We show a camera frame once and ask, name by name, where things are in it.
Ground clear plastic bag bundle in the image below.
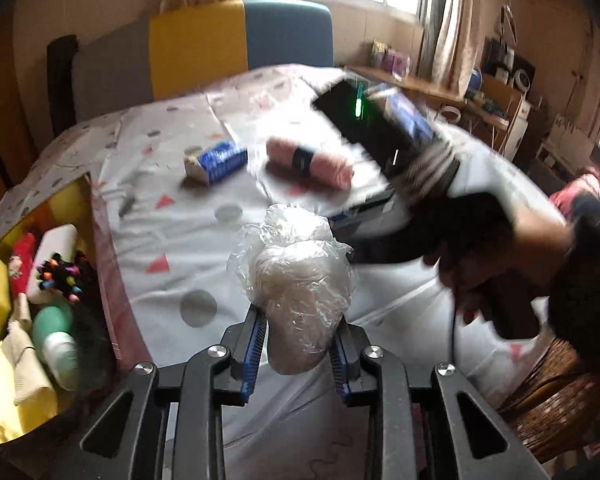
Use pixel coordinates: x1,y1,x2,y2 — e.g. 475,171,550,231
227,204,354,376

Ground pink towel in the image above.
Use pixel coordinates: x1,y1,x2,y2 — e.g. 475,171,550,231
265,136,354,190

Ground blue tissue pack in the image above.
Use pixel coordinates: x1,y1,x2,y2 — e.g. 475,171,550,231
183,141,248,186

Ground green mushroom cap bottle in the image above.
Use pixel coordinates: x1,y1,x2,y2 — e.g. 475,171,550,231
31,304,80,391

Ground beige cloth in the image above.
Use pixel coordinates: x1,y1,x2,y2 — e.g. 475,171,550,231
2,292,57,406

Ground person right hand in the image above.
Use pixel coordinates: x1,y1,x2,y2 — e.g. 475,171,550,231
424,207,576,325

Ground wooden side table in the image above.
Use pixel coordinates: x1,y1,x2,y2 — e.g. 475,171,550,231
347,66,509,132

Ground purple box on table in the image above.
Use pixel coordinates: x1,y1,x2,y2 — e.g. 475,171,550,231
381,49,411,78

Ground patterned grey bed sheet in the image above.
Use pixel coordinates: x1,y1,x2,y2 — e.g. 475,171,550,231
0,65,562,479

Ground red gold storage box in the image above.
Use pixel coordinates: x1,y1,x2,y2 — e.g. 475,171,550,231
0,174,150,445

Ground pink patterned curtain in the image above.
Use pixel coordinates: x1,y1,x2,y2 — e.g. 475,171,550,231
418,0,483,96

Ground grey yellow blue headboard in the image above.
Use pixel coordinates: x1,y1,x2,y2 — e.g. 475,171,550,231
46,0,335,134

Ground brown wooden wardrobe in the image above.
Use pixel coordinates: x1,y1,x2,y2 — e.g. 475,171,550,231
0,4,38,200

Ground colourful beaded hair ties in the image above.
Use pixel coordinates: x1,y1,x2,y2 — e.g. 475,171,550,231
34,251,89,304

